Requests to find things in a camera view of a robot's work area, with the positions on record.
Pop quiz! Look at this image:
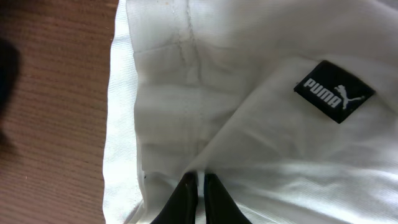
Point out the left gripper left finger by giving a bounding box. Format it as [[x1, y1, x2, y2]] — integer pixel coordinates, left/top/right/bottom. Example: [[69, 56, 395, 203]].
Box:
[[151, 172, 198, 224]]

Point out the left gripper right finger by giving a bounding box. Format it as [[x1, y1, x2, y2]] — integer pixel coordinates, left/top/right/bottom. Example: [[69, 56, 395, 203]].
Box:
[[204, 174, 251, 224]]

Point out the white printed t-shirt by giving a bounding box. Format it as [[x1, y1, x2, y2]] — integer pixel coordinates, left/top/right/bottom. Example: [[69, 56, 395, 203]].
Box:
[[103, 0, 397, 223]]

